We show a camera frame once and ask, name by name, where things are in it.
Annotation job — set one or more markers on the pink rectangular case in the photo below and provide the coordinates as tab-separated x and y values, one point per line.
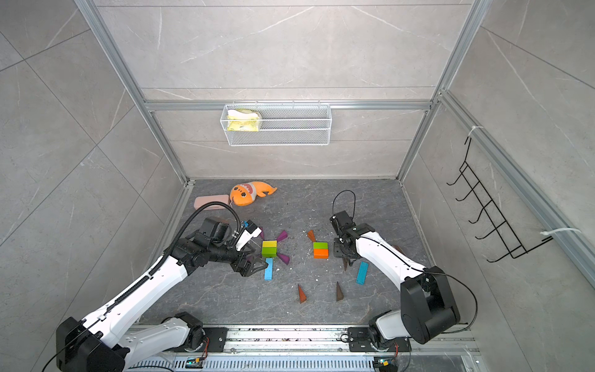
203	200

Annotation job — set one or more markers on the dark brown wedge block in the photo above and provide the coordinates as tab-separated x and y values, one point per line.
339	293

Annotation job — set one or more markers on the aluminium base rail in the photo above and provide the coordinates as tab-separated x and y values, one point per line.
303	348

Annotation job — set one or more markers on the orange fish plush toy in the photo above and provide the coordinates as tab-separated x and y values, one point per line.
245	194

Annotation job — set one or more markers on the light blue eraser block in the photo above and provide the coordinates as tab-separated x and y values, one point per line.
268	273

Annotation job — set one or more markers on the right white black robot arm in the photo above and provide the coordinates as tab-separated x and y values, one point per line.
428	307

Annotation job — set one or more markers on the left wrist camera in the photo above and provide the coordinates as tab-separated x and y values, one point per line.
249	230

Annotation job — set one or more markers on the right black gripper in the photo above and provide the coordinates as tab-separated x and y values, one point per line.
336	249

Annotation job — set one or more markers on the green rectangular block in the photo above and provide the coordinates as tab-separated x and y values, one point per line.
269	251

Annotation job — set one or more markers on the purple wedge block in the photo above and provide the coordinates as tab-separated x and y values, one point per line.
284	258
282	236

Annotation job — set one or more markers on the black wire hook rack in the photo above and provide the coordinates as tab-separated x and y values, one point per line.
490	211

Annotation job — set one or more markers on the orange brown wedge block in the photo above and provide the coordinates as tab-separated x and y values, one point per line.
311	236

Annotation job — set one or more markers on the reddish brown wedge block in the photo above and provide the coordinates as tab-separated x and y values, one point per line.
301	294

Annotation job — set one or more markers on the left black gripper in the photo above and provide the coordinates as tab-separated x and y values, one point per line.
247	270

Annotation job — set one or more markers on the white wire wall basket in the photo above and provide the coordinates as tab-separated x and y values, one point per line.
289	124

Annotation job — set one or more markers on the orange rectangular block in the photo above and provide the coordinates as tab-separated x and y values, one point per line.
322	254

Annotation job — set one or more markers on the yellow white cloth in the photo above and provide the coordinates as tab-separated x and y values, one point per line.
243	120

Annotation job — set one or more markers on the small teal block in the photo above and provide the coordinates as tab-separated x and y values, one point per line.
362	273

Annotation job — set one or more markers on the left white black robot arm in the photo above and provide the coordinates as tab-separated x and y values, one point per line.
101	340

